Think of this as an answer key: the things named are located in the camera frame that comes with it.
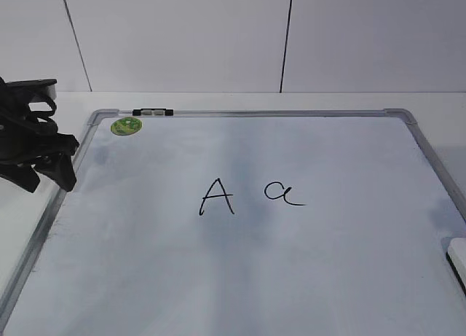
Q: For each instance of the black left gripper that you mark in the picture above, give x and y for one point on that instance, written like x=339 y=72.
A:
x=29 y=133

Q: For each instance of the white eraser with black felt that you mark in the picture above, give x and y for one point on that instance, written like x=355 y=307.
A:
x=455 y=256

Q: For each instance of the black and grey board clip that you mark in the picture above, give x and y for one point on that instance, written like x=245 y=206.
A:
x=152 y=112

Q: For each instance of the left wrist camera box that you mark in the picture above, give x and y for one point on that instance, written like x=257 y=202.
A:
x=35 y=91

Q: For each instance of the white board with grey frame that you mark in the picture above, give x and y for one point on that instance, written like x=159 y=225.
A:
x=246 y=223

